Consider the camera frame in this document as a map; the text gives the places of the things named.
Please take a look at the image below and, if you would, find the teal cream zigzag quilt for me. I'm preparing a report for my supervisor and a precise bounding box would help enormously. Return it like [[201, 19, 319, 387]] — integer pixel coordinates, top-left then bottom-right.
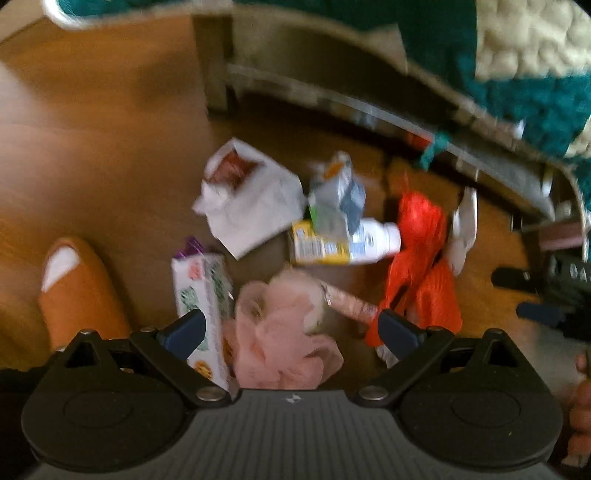
[[43, 1, 590, 203]]

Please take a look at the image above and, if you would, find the pink foil wrapper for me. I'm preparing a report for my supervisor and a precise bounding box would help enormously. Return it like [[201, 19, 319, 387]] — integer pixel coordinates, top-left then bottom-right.
[[321, 282, 379, 325]]

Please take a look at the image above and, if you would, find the white yellow plastic bottle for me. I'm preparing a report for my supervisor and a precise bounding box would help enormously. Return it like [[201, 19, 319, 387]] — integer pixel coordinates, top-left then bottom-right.
[[290, 218, 402, 266]]

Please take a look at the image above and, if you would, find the pink mesh bath sponge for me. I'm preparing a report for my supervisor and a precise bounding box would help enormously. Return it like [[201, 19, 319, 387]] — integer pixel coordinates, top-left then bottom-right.
[[224, 269, 344, 390]]

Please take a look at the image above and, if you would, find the crumpled white paper bag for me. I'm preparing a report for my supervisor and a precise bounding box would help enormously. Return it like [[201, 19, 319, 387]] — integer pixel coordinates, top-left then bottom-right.
[[192, 138, 307, 260]]

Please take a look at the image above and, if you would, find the person's right hand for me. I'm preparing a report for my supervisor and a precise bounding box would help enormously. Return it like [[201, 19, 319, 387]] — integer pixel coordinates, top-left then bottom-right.
[[562, 349, 591, 468]]

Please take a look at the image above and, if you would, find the orange mesh net bag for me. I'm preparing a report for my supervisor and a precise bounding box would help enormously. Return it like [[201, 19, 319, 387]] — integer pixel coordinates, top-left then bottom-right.
[[378, 190, 463, 334]]

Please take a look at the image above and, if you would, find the white printed carton box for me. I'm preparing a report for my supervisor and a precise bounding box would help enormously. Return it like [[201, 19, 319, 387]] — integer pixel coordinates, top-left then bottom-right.
[[171, 237, 238, 395]]

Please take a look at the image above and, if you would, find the grey metal bed frame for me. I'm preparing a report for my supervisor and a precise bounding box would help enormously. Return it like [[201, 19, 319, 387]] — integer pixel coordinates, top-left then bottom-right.
[[191, 13, 590, 229]]

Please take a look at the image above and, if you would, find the grey crumpled snack wrapper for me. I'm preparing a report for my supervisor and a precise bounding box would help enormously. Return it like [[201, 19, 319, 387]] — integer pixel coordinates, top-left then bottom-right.
[[308, 151, 367, 242]]

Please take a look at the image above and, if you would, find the white crumpled tissue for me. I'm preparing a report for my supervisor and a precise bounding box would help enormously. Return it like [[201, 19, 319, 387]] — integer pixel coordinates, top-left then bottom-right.
[[444, 188, 478, 277]]

